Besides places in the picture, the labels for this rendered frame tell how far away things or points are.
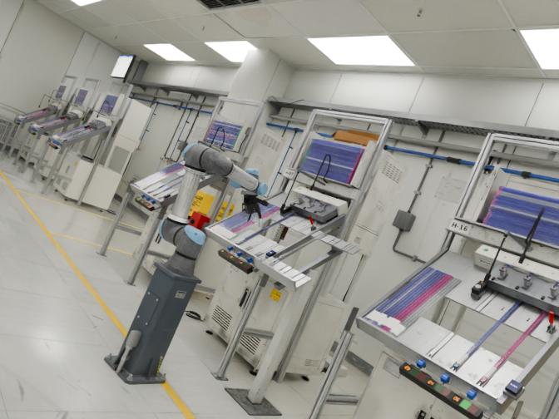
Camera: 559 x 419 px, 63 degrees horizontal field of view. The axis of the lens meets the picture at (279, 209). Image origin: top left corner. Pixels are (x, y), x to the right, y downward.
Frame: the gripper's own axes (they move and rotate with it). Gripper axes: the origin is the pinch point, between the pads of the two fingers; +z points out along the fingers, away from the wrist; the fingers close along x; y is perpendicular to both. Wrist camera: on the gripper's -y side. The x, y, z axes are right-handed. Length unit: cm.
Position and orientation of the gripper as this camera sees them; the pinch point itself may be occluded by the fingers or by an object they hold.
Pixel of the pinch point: (254, 224)
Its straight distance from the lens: 285.2
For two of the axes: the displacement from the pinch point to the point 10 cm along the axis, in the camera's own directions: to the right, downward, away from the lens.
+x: 6.1, 2.6, -7.5
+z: -0.4, 9.5, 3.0
